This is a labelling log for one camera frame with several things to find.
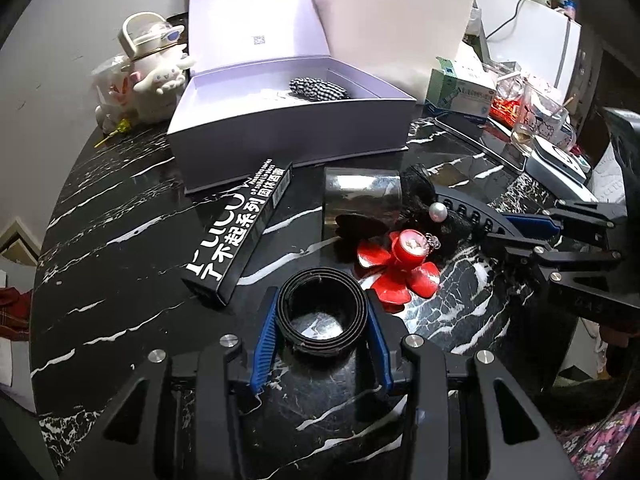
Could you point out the long black text box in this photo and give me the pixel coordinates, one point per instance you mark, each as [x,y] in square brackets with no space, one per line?
[228,243]

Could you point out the tablet with dark screen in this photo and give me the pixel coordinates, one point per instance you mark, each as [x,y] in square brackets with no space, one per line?
[489,137]

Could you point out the black pearl bow clip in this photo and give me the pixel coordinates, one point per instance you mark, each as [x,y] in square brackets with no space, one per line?
[418,196]

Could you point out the white cinnamoroll kettle toy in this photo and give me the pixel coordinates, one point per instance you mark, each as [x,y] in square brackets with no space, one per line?
[146,81]

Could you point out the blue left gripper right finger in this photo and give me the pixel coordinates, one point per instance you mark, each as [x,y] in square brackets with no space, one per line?
[378,348]

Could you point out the black elastic band roll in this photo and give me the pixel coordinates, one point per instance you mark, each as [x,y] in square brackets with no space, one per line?
[321,313]

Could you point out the red flower hair clip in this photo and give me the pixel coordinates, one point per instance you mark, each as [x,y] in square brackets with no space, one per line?
[403,269]

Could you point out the black curved hair comb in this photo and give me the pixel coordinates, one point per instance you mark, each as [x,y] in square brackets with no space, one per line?
[480,209]

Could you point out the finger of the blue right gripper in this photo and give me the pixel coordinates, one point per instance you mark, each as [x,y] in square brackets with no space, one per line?
[535,226]

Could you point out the lilac open gift box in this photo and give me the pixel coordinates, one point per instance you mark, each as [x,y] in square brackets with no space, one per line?
[238,110]

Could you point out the yellow small stick toy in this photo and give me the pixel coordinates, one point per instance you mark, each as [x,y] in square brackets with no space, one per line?
[123,126]

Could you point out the red snack packet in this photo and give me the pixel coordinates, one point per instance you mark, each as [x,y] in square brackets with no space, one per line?
[505,111]

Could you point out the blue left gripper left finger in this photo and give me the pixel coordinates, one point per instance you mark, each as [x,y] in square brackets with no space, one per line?
[263,340]

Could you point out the green white medicine box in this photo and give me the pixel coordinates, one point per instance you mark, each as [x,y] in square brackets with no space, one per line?
[465,90]

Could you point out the white foam block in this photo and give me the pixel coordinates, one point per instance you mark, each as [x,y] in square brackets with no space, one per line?
[399,41]

